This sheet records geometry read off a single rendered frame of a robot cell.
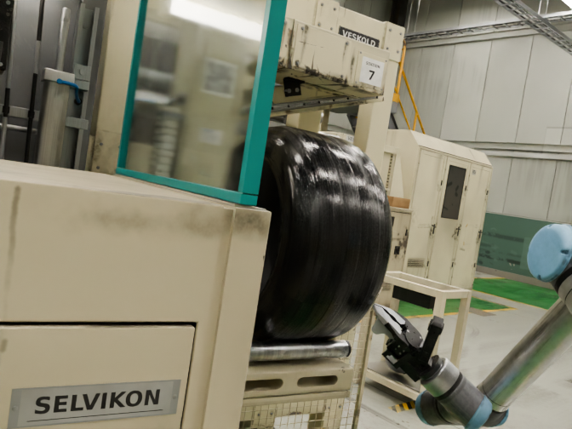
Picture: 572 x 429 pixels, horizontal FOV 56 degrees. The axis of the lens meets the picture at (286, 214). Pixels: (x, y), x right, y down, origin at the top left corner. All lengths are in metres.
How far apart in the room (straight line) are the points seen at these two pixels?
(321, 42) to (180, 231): 1.24
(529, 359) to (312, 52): 1.02
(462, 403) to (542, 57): 12.53
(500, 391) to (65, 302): 1.20
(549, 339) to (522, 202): 11.77
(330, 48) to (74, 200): 1.31
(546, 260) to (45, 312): 0.92
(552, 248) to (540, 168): 11.91
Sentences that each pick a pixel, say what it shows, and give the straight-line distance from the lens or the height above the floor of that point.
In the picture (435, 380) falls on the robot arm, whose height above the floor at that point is 0.89.
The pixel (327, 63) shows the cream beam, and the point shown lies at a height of 1.68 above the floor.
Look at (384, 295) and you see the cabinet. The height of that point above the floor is 0.24.
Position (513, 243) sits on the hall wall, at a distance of 13.05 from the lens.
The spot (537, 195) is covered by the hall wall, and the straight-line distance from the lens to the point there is 13.00.
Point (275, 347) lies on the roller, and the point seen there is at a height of 0.91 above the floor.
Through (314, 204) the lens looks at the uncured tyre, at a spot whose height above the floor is 1.27.
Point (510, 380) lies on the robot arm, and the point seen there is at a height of 0.91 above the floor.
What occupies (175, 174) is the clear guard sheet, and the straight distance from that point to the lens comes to 0.76.
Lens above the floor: 1.30
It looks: 3 degrees down
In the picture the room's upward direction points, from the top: 9 degrees clockwise
